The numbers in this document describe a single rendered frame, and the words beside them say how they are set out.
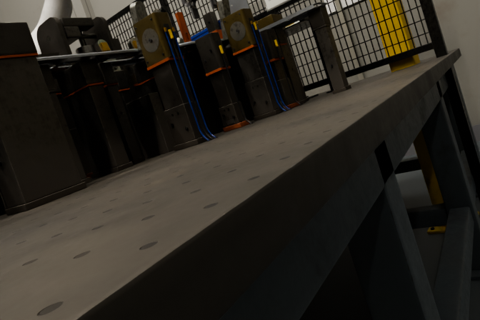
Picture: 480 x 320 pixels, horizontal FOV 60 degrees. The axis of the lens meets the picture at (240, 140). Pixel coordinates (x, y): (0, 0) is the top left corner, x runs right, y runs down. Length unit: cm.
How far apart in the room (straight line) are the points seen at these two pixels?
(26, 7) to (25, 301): 586
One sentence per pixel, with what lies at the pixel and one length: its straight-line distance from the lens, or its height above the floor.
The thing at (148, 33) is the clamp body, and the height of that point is 101.
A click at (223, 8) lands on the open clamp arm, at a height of 107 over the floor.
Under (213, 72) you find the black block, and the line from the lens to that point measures 125.
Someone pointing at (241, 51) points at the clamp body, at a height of 93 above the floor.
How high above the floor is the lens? 74
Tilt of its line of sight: 4 degrees down
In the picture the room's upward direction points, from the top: 19 degrees counter-clockwise
